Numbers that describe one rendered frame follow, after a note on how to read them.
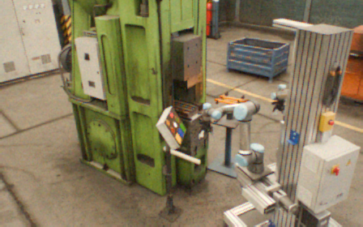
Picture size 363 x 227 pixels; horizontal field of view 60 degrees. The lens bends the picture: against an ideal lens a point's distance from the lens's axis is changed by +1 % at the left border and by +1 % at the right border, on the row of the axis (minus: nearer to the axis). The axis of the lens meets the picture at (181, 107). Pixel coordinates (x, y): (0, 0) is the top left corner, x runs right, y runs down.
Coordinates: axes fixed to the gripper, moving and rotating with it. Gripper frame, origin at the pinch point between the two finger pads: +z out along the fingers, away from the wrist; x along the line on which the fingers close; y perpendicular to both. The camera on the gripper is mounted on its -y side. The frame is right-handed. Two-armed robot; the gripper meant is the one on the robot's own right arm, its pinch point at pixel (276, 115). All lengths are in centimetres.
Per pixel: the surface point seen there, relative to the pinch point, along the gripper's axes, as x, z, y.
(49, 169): -229, 93, -164
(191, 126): -84, 8, -37
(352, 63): 279, 21, -113
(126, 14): -132, -108, -73
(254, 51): 219, 34, -300
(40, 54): -191, 42, -562
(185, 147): -87, 40, -46
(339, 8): 619, -6, -411
